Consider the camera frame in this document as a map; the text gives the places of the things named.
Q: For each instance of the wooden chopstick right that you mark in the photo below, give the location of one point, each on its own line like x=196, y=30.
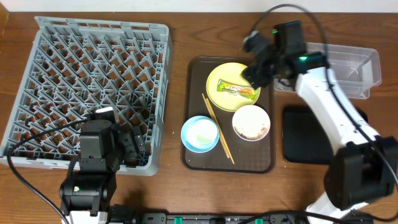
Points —
x=232, y=160

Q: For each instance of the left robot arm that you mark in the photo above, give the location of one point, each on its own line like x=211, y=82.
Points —
x=90, y=183

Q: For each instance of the black waste tray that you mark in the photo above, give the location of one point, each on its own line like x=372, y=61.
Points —
x=304, y=140

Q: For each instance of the green snack wrapper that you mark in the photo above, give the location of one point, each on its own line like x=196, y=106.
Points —
x=237, y=90

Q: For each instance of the wooden chopstick left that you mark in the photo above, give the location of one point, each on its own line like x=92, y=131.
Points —
x=213, y=117

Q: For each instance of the clear plastic bin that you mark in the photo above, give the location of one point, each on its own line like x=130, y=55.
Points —
x=357, y=69

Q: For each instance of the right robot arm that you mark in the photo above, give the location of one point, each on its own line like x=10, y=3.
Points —
x=364, y=165

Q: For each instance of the light blue bowl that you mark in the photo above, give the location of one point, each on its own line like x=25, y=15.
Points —
x=196, y=148

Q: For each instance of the wooden chopstick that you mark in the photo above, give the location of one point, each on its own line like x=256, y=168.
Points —
x=213, y=117
x=232, y=160

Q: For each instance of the brown serving tray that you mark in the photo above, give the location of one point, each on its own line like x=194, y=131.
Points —
x=248, y=156

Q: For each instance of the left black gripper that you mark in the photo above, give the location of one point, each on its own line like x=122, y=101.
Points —
x=132, y=150

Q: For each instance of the small white cup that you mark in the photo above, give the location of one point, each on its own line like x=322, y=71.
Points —
x=202, y=132

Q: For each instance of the yellow plate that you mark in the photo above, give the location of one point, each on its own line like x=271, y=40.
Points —
x=230, y=72

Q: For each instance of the pile of rice waste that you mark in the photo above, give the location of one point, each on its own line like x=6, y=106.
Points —
x=251, y=132

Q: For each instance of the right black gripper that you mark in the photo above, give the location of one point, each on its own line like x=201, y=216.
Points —
x=254, y=73

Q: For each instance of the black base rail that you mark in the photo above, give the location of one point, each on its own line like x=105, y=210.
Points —
x=162, y=218

